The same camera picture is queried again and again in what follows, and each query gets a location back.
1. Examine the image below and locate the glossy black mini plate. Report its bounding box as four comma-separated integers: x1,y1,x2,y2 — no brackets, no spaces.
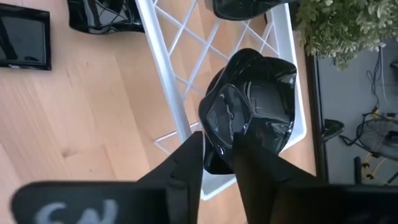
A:
67,0,146,35
214,47,299,155

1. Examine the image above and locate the flat-rimmed square black plate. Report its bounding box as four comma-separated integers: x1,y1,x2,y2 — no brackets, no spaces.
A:
0,2,52,71

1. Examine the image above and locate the wavy-edged black mini plate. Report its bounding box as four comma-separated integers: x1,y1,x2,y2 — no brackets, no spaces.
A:
212,0,300,22

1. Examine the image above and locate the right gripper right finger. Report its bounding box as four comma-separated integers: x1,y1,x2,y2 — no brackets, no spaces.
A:
233,134,326,224

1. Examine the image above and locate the black aluminium table frame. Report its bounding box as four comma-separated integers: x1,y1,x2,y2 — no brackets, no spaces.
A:
303,46,331,185

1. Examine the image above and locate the black round wire fan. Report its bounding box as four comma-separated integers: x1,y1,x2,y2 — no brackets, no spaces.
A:
355,119,398,162

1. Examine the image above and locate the black floor cable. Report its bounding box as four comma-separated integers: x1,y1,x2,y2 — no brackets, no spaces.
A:
366,43,392,110

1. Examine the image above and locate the small square black plate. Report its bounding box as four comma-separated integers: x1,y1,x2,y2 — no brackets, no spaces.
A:
198,82,254,175

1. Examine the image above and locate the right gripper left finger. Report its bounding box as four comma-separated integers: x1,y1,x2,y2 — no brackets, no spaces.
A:
136,131,205,224

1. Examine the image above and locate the green potted plant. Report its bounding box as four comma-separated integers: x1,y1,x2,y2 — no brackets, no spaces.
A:
295,0,398,72

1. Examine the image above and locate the black frame clamp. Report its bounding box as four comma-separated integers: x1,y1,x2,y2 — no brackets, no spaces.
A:
322,119,346,143

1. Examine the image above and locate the white wire lattice rack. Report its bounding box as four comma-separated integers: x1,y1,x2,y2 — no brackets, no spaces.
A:
134,0,308,202

